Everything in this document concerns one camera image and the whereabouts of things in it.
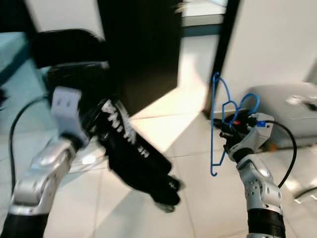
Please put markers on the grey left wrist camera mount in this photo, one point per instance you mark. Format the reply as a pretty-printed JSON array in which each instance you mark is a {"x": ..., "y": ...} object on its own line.
[{"x": 67, "y": 111}]

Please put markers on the small white remote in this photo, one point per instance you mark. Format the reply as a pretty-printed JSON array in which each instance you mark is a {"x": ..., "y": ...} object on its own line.
[{"x": 293, "y": 99}]

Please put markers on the black door frame post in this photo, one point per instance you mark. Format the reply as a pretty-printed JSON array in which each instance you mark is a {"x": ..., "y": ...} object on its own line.
[{"x": 225, "y": 49}]

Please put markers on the grey upholstered ottoman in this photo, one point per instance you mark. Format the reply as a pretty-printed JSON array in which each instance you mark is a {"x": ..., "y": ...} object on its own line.
[{"x": 292, "y": 116}]

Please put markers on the black door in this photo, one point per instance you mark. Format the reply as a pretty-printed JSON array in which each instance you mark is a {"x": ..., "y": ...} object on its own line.
[{"x": 138, "y": 49}]

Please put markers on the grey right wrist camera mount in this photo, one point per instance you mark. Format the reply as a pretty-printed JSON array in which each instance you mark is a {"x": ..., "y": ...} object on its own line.
[{"x": 261, "y": 134}]

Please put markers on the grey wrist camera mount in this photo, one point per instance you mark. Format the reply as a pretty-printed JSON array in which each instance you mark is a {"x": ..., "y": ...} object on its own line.
[
  {"x": 67, "y": 111},
  {"x": 261, "y": 134}
]

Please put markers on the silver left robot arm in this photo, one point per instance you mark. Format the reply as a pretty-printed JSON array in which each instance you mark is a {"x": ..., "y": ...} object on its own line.
[{"x": 39, "y": 183}]

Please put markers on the blue plastic hanger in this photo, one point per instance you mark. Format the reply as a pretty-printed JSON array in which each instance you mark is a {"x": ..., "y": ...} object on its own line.
[{"x": 213, "y": 139}]

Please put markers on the black printed shirt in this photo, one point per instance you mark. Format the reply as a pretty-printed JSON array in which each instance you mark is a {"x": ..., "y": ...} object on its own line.
[{"x": 143, "y": 163}]

